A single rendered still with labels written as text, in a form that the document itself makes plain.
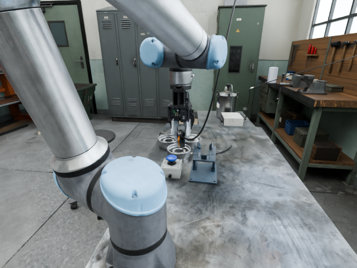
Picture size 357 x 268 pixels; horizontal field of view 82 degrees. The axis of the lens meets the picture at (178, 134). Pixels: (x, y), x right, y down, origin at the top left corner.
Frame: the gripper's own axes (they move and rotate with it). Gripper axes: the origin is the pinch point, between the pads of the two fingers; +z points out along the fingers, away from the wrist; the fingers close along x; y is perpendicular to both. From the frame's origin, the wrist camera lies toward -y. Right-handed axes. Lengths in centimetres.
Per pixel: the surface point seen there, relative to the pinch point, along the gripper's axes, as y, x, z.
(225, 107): -108, 22, 14
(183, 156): -4.7, 0.1, 10.2
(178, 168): 8.1, 0.3, 8.7
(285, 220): 22.5, 32.8, 13.1
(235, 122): -86, 29, 20
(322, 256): 32, 38, 13
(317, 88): -150, 110, 1
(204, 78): -334, -8, 14
